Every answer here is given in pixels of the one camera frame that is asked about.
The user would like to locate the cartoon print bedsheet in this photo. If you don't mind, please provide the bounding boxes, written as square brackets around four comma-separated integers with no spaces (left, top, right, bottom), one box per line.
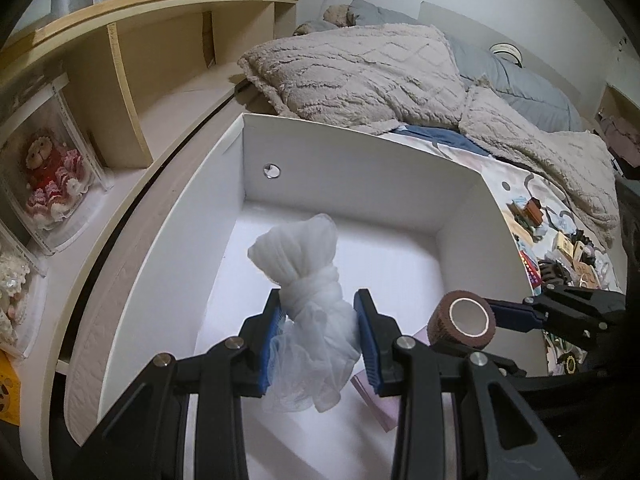
[380,129,626,376]

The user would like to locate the wooden shelf unit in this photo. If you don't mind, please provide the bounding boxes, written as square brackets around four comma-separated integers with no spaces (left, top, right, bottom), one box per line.
[0,0,300,172]

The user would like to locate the white headband hat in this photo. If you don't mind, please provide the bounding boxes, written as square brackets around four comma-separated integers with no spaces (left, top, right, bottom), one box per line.
[489,42,523,67]

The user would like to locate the doll in red dress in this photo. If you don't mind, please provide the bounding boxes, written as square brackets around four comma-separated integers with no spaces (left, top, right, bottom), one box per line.
[24,128,90,230]

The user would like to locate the grey duvet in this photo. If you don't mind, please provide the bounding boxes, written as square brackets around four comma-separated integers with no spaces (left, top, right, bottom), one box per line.
[294,0,582,132]

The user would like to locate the white shoe box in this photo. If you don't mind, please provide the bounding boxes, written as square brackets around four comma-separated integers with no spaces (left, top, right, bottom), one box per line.
[64,112,547,480]

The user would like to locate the white mesh ball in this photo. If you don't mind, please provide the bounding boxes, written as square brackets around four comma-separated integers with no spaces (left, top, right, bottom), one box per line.
[247,214,360,413]

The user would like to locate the brown bandage roll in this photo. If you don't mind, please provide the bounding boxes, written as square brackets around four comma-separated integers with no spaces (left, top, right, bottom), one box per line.
[426,290,497,349]

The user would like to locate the doll in white dress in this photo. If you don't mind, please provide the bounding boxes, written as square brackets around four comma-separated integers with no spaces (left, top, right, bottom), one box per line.
[0,252,32,346]

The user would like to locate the black round tin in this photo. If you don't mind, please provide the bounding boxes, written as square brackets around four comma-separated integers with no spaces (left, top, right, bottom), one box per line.
[558,353,579,375]

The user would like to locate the brown wooden box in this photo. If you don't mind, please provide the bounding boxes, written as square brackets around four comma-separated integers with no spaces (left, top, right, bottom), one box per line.
[575,262,600,289]

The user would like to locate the beige textured blanket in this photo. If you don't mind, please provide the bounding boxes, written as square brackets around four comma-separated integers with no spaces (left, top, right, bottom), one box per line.
[238,24,620,247]

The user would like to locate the pile of clothes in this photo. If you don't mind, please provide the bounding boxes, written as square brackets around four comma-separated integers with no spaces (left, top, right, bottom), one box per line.
[601,116,640,168]

